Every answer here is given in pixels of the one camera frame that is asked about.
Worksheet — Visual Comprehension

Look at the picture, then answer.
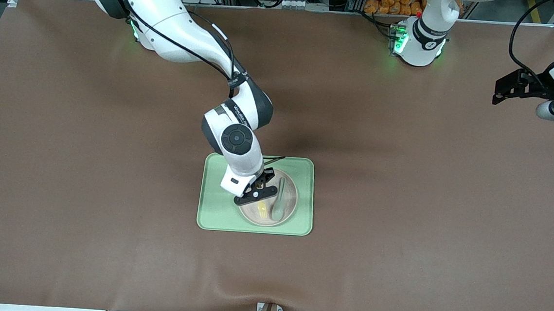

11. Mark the yellow plastic fork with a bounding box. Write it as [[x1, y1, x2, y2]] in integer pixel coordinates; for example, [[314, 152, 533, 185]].
[[253, 183, 271, 220]]

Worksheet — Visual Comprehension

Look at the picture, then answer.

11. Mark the beige round plate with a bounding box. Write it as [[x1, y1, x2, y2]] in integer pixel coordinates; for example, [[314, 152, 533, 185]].
[[235, 165, 301, 229]]

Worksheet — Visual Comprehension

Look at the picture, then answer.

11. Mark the grey-green plastic spoon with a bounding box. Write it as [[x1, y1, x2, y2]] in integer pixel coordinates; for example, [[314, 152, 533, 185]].
[[270, 176, 287, 223]]

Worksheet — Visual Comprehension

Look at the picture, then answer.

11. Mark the light green rectangular tray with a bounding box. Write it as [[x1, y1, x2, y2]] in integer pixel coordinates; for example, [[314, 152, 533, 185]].
[[196, 151, 317, 238]]

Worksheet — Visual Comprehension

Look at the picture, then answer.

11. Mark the brown table mat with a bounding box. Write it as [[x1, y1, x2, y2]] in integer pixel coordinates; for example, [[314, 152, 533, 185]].
[[0, 0, 554, 311]]

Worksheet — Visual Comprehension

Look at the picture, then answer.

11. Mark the orange toy bread pile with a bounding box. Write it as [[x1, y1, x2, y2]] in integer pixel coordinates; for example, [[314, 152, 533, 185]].
[[363, 0, 426, 18]]

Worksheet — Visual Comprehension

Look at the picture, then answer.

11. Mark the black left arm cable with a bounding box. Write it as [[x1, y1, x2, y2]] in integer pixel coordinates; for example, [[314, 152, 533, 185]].
[[506, 0, 554, 85]]

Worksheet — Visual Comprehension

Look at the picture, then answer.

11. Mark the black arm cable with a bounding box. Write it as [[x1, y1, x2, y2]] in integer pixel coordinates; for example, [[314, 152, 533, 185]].
[[506, 0, 554, 85], [119, 6, 297, 169]]

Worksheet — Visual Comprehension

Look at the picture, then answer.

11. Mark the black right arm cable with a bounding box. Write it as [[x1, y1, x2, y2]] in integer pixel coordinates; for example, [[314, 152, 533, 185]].
[[119, 6, 297, 169]]

